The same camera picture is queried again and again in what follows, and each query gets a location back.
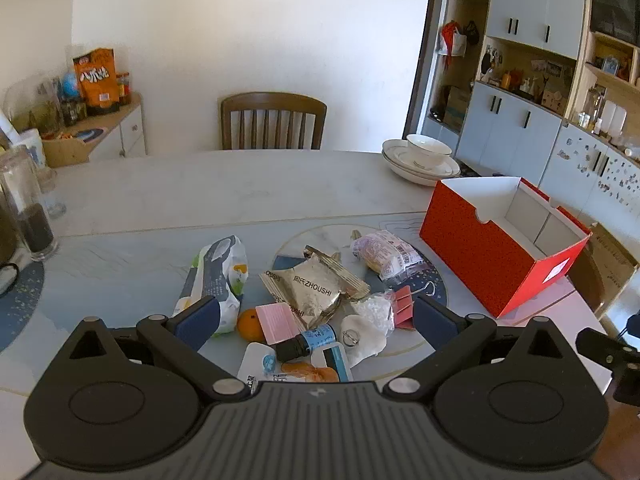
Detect orange snack bag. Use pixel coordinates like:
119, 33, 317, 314
73, 48, 121, 116

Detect gold foil snack packet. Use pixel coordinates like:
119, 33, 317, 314
259, 245, 372, 332

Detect white printed cup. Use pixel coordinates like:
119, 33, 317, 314
17, 128, 49, 171

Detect round blue white placemat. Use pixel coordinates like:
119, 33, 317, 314
272, 222, 448, 356

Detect white side cabinet wooden top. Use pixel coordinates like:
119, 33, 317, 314
40, 92, 148, 168

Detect small orange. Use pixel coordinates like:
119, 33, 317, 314
237, 310, 268, 345

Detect red hanging bag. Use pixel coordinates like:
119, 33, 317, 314
438, 21, 468, 57

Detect pink sticky note pad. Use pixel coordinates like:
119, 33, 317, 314
255, 302, 306, 346

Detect tall glass jar dark contents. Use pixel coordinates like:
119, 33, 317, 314
0, 146, 60, 261

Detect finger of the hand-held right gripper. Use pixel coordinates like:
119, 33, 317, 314
575, 327, 627, 368

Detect black cable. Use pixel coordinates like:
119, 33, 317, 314
0, 264, 22, 297

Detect clear plastic wrap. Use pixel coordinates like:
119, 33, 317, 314
350, 292, 397, 336

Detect white wall cabinet unit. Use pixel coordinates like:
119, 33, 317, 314
407, 0, 640, 241

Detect wet wipes pack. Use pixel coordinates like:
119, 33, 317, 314
172, 235, 249, 336

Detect brown wooden slat-back chair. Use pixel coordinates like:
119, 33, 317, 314
220, 92, 328, 151

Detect dark blue placemat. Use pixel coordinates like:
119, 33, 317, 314
0, 259, 46, 354

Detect white porcelain bowl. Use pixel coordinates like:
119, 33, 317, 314
406, 133, 453, 171

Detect small dark bottle blue label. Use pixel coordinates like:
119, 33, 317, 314
275, 324, 338, 363

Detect clear glass jar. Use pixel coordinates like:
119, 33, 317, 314
32, 77, 65, 128

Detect white marble desktop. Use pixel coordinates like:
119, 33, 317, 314
0, 149, 616, 413

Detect purple snack packet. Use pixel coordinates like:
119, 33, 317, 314
350, 230, 425, 281

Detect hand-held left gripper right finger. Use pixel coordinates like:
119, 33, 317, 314
382, 296, 571, 403

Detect small white plate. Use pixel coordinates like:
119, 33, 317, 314
382, 139, 458, 173

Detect flat printed cardboard box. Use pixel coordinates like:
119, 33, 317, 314
590, 222, 639, 307

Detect small blue globe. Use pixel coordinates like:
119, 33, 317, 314
59, 72, 81, 101

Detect red cardboard box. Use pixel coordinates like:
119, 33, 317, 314
419, 176, 593, 319

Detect white packet orange print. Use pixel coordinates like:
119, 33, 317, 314
237, 341, 353, 396

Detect pink binder clip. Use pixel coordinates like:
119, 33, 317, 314
384, 282, 435, 331

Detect small clear drinking glass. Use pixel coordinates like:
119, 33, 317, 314
40, 167, 68, 220

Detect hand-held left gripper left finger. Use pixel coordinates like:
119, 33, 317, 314
65, 296, 251, 403

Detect brown cardboard box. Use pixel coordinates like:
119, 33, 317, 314
443, 86, 472, 129

